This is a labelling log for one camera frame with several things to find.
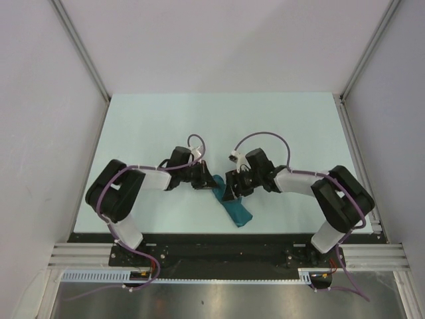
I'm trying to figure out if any aluminium frame rail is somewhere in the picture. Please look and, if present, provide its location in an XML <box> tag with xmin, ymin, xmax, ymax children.
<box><xmin>48</xmin><ymin>243</ymin><xmax>410</xmax><ymax>272</ymax></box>

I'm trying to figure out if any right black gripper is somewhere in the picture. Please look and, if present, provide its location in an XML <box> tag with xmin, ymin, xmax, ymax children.
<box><xmin>222</xmin><ymin>167</ymin><xmax>262</xmax><ymax>201</ymax></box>

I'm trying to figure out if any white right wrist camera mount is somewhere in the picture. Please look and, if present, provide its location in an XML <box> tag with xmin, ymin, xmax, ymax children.
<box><xmin>228</xmin><ymin>150</ymin><xmax>250</xmax><ymax>173</ymax></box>

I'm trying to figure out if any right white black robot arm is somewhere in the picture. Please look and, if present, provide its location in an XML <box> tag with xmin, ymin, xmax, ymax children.
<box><xmin>222</xmin><ymin>148</ymin><xmax>375</xmax><ymax>266</ymax></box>

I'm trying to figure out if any aluminium corner post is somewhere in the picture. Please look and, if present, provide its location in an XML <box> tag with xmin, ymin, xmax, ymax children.
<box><xmin>340</xmin><ymin>0</ymin><xmax>403</xmax><ymax>100</ymax></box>
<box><xmin>48</xmin><ymin>0</ymin><xmax>112</xmax><ymax>102</ymax></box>

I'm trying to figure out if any right aluminium corner post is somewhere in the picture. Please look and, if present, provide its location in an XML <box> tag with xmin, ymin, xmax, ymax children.
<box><xmin>340</xmin><ymin>0</ymin><xmax>403</xmax><ymax>100</ymax></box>

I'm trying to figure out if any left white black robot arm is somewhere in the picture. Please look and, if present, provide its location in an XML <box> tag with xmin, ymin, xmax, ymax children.
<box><xmin>85</xmin><ymin>146</ymin><xmax>218</xmax><ymax>266</ymax></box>

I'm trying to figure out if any left aluminium corner post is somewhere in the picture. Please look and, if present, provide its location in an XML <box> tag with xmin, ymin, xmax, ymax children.
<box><xmin>48</xmin><ymin>0</ymin><xmax>112</xmax><ymax>102</ymax></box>

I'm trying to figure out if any white slotted cable duct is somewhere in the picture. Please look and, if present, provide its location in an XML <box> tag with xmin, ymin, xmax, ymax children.
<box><xmin>61</xmin><ymin>269</ymin><xmax>311</xmax><ymax>284</ymax></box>

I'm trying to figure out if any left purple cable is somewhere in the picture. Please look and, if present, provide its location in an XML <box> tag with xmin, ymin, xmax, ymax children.
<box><xmin>62</xmin><ymin>134</ymin><xmax>207</xmax><ymax>302</ymax></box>

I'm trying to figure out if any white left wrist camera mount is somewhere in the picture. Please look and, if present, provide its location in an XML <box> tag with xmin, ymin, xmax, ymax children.
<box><xmin>189</xmin><ymin>146</ymin><xmax>205</xmax><ymax>161</ymax></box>

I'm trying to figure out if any teal satin napkin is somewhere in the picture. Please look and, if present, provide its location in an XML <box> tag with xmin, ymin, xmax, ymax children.
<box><xmin>212</xmin><ymin>175</ymin><xmax>253</xmax><ymax>227</ymax></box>

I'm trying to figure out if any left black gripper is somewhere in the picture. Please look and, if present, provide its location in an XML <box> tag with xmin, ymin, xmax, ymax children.
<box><xmin>179</xmin><ymin>160</ymin><xmax>219</xmax><ymax>190</ymax></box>

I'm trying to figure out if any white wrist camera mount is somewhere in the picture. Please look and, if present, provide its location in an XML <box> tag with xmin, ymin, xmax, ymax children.
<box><xmin>228</xmin><ymin>150</ymin><xmax>250</xmax><ymax>173</ymax></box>
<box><xmin>189</xmin><ymin>146</ymin><xmax>205</xmax><ymax>161</ymax></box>

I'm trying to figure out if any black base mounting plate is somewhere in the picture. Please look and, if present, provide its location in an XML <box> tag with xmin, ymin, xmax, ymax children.
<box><xmin>68</xmin><ymin>233</ymin><xmax>382</xmax><ymax>279</ymax></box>

